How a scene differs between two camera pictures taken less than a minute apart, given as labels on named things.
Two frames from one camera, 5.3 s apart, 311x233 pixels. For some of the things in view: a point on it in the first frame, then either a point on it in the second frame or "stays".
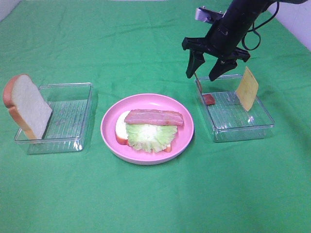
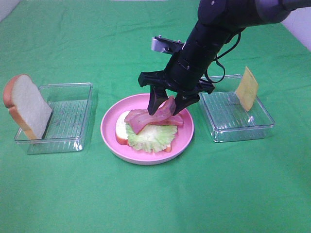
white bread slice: [121, 132] stays
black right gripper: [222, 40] to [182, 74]
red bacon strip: [208, 99] to [138, 119]
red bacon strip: [155, 116] stays
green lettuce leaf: [151, 137] stays
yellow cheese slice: [247, 89] stays
